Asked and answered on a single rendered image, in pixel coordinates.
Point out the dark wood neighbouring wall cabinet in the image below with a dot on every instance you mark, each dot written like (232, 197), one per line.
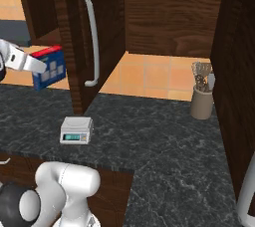
(40, 5)

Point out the white spatula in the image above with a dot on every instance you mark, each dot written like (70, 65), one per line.
(211, 81)

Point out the dark grey range hood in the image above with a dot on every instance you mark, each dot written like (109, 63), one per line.
(13, 32)

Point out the dark wood cabinet door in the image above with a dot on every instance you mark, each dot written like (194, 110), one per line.
(109, 32)
(235, 71)

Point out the beige utensil pot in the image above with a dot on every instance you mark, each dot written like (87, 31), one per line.
(201, 105)

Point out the dark whisk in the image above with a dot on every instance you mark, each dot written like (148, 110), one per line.
(200, 81)

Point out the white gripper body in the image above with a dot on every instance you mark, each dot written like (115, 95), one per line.
(33, 64)

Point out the blue and red food box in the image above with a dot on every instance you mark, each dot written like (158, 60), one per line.
(53, 68)

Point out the white digital scale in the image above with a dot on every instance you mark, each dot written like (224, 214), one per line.
(77, 128)

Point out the brown slotted spoon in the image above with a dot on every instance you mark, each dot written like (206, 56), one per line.
(200, 68)

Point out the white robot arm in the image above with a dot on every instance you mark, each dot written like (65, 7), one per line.
(71, 179)

